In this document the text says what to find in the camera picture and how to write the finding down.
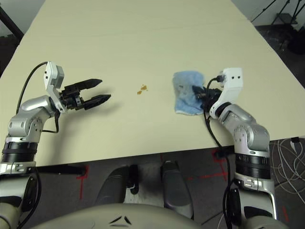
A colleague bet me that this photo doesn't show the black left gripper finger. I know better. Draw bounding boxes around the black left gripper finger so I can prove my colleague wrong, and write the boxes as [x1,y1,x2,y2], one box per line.
[77,78,103,91]
[82,94,112,111]

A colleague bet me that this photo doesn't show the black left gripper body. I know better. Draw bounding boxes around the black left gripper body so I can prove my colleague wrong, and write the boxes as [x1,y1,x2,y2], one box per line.
[58,83,86,112]

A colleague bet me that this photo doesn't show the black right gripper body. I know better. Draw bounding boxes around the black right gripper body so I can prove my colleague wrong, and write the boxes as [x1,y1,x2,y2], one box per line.
[201,87,222,107]

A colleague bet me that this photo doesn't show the blue terry cloth rag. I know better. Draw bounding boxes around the blue terry cloth rag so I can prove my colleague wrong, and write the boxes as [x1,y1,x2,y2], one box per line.
[172,69,207,117]

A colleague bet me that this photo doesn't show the small brown liquid spill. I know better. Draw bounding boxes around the small brown liquid spill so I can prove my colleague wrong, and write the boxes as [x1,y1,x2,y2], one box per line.
[136,83,149,95]

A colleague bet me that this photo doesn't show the black table foot bar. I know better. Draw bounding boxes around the black table foot bar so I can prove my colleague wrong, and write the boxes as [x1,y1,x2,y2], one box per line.
[213,146,236,160]
[36,164,87,175]

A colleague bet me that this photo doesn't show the black white robot leg part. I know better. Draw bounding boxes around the black white robot leg part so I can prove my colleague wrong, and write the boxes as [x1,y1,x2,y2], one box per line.
[125,164,140,195]

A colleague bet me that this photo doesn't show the grey left robot foot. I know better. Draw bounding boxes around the grey left robot foot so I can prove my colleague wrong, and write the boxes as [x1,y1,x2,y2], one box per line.
[95,167,131,206]

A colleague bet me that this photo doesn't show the grey robot foot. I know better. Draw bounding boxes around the grey robot foot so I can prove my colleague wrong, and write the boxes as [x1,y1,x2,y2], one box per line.
[95,167,131,206]
[161,160,194,220]

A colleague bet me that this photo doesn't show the grey right robot foot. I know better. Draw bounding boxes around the grey right robot foot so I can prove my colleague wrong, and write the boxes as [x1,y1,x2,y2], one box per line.
[161,160,194,220]

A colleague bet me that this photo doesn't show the black framed side table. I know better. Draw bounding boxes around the black framed side table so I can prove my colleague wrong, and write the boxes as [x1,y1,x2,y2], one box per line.
[0,5,25,42]

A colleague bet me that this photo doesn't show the black case under tripod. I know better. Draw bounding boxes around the black case under tripod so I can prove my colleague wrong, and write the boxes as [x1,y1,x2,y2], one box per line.
[275,13,299,26]

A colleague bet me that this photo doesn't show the black tripod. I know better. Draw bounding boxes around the black tripod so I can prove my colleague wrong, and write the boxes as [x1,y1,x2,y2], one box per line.
[251,0,305,26]

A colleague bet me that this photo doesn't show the grey robot torso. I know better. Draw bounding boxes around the grey robot torso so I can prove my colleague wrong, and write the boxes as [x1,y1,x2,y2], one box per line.
[30,202,203,229]

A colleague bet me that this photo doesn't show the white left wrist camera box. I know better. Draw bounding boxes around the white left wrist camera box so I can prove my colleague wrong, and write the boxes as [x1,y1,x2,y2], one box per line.
[43,61,65,113]

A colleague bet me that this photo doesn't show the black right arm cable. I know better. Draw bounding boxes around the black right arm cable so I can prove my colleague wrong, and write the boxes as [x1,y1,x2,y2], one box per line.
[202,75,237,229]

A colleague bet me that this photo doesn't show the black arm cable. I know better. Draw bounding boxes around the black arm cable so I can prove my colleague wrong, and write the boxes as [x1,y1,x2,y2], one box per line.
[16,61,61,134]
[202,75,237,229]

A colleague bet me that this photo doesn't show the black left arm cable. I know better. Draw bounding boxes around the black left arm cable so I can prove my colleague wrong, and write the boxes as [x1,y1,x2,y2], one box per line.
[16,61,61,134]

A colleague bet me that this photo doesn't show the white tangled floor cables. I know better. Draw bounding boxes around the white tangled floor cables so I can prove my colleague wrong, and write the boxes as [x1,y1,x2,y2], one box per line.
[270,137,305,200]

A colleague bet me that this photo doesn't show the white floor cable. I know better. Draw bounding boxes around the white floor cable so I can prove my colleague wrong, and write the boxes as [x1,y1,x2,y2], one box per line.
[201,210,226,227]

